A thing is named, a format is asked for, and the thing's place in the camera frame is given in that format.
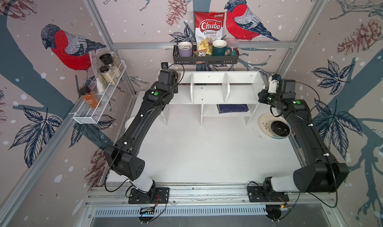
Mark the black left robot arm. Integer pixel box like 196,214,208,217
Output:
103,69,179,193

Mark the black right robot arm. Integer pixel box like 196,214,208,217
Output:
258,75,349,193

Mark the white wooden bookshelf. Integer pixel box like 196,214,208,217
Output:
170,71,265,125

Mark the white floral plate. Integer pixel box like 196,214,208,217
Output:
258,113,291,139

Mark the black small bowl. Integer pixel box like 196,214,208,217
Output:
270,120,290,137

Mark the dark blue book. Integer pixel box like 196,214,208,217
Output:
217,104,249,114

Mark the pink lidded clear jar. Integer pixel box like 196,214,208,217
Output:
225,38,239,56

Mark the green mug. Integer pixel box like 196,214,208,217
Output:
212,39,232,56

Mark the small candy packet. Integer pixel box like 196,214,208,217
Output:
194,49,206,57

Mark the red Chuba chips bag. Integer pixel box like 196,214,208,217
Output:
194,11,225,55

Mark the purple mug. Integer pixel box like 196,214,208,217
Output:
177,41,193,57

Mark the white ceramic bowl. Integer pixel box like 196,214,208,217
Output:
124,116,135,131

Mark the black lid spice jar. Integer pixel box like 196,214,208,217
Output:
99,53,121,78
99,66,117,85

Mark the clear plastic bag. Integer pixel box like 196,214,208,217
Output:
89,51,108,94

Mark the orange spice jar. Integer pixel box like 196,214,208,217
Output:
79,86,99,108

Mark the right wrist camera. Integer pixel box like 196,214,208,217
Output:
268,74,281,93

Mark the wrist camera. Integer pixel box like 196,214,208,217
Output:
268,74,281,93
161,62,169,69

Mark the black wall shelf tray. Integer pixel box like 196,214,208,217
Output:
173,45,239,65

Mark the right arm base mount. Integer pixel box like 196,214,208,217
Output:
246,186,290,203

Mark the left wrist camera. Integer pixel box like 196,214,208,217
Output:
161,62,169,69

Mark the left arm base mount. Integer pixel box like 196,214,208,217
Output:
127,187,170,205

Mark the white wire wall rack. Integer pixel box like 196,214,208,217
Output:
73,61,127,124

